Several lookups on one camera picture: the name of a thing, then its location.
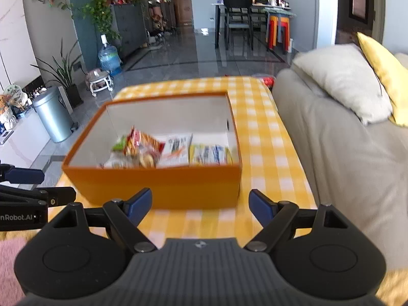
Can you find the beige pillow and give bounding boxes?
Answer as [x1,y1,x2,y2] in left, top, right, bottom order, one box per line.
[291,43,394,125]

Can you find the orange cardboard box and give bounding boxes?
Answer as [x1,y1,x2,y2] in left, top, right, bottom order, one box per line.
[61,92,243,210]

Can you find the white crinkled snack packet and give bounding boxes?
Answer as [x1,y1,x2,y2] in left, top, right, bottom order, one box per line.
[99,153,128,169]

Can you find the stacked plastic stools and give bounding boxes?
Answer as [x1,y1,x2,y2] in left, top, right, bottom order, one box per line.
[265,14,292,53]

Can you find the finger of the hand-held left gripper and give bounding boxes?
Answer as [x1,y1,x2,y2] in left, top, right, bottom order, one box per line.
[0,163,45,185]
[0,185,77,211]

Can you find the clear snack packet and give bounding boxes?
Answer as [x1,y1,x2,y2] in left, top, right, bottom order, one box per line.
[127,148,161,168]

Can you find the white low console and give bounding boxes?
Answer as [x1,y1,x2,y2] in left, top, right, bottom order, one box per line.
[0,111,52,166]

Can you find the white printed snack packet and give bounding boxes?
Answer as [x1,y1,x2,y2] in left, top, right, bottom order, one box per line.
[157,133,193,167]

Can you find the blue water jug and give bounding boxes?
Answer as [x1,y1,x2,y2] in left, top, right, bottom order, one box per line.
[97,34,123,76]

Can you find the black dining chair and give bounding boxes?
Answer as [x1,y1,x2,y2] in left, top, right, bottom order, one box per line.
[222,0,254,52]

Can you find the black dining table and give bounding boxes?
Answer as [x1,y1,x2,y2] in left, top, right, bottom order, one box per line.
[211,2,297,52]

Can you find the brown wooden door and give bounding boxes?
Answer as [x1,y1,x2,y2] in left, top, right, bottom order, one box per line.
[169,0,193,26]

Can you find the leafy green plant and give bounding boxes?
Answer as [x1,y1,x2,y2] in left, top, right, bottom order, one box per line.
[81,0,142,40]

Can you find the yellow checked tablecloth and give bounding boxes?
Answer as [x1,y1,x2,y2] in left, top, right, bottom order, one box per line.
[48,76,319,249]

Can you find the beige sofa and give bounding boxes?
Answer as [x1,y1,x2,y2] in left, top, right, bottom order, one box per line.
[271,43,408,271]

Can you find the yellow blue snack packet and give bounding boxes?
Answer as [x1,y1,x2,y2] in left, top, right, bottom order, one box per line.
[189,143,235,166]

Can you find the round painted fan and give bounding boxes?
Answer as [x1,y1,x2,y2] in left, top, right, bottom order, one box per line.
[3,84,28,107]

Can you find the small white rolling stool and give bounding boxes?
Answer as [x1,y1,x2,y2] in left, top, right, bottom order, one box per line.
[85,69,114,98]

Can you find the long-leaf potted plant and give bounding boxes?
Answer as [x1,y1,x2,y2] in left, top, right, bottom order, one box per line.
[30,38,85,109]

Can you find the yellow pillow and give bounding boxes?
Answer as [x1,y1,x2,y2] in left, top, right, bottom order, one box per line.
[356,32,408,126]

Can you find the silver pedal trash can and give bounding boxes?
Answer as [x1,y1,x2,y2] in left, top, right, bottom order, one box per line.
[32,86,79,143]

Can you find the grey cabinet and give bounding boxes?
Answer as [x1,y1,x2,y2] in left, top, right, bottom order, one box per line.
[111,3,150,58]

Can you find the pink cloth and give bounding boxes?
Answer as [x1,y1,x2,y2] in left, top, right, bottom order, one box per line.
[0,237,28,306]

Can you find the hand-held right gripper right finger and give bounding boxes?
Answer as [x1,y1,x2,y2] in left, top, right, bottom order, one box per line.
[247,189,362,252]

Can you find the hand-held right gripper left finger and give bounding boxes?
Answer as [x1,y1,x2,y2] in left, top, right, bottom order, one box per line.
[48,187,158,253]

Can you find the green snack packet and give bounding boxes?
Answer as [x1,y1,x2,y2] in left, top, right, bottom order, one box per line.
[110,135,130,154]

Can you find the red stick snack packet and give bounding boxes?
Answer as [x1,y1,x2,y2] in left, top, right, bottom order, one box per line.
[126,127,166,158]

